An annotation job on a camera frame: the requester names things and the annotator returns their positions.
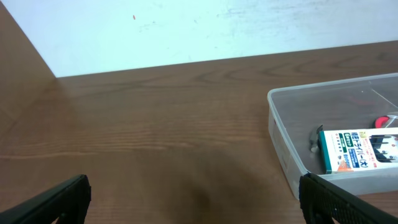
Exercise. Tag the blue white small box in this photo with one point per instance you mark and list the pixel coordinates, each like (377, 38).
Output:
(354, 150)

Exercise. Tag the red handled pliers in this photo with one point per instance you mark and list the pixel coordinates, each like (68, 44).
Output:
(380, 121)

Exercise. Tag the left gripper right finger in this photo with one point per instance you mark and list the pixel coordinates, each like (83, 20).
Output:
(323, 202)

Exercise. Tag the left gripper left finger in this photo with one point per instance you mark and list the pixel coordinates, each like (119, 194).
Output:
(67, 202)

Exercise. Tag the clear plastic container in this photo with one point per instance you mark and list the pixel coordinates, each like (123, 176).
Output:
(297, 114)

